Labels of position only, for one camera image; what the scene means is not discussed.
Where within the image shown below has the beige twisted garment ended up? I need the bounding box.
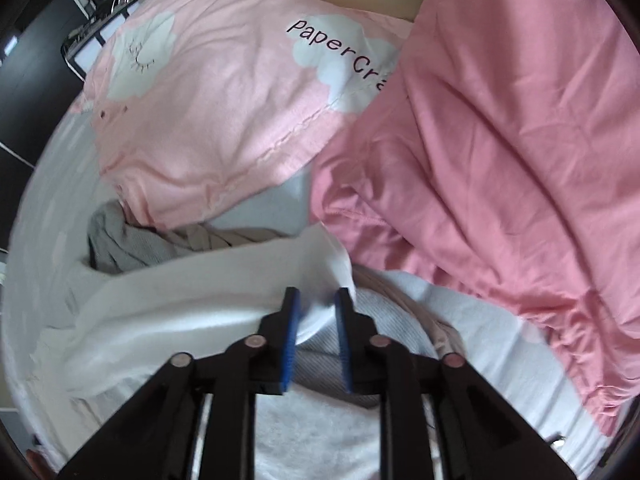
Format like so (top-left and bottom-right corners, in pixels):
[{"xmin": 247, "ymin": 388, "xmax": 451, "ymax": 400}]
[{"xmin": 160, "ymin": 222, "xmax": 311, "ymax": 261}]

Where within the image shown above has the printed pink pillow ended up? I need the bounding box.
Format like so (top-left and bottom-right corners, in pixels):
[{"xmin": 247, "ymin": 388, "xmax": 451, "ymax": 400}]
[{"xmin": 67, "ymin": 0, "xmax": 416, "ymax": 228}]

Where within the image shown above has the bed with polka dot sheet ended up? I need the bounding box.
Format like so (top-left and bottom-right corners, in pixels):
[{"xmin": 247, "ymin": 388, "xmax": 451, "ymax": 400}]
[{"xmin": 0, "ymin": 95, "xmax": 618, "ymax": 480}]

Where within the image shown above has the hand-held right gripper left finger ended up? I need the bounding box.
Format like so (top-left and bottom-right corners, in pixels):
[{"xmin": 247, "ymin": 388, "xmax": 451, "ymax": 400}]
[{"xmin": 57, "ymin": 286, "xmax": 301, "ymax": 480}]

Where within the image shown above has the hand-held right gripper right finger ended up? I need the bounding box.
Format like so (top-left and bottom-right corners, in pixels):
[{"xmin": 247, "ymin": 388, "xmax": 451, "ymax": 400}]
[{"xmin": 334, "ymin": 287, "xmax": 578, "ymax": 480}]

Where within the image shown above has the dark sliding wardrobe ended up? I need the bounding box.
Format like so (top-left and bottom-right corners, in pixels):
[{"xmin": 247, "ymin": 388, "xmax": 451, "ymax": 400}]
[{"xmin": 0, "ymin": 0, "xmax": 96, "ymax": 256}]

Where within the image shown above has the white nightstand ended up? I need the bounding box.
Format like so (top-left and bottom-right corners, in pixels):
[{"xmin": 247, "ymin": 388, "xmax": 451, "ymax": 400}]
[{"xmin": 60, "ymin": 0, "xmax": 138, "ymax": 81}]

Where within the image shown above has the grey garment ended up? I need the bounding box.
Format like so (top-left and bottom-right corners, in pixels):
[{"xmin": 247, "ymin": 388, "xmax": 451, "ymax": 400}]
[{"xmin": 87, "ymin": 202, "xmax": 171, "ymax": 276}]

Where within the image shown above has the white garment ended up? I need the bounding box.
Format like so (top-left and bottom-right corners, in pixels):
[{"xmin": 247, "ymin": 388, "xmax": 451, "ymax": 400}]
[{"xmin": 30, "ymin": 222, "xmax": 396, "ymax": 480}]

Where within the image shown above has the plain pink pillow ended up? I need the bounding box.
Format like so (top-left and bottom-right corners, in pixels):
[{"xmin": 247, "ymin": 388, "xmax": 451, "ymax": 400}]
[{"xmin": 307, "ymin": 0, "xmax": 640, "ymax": 436}]

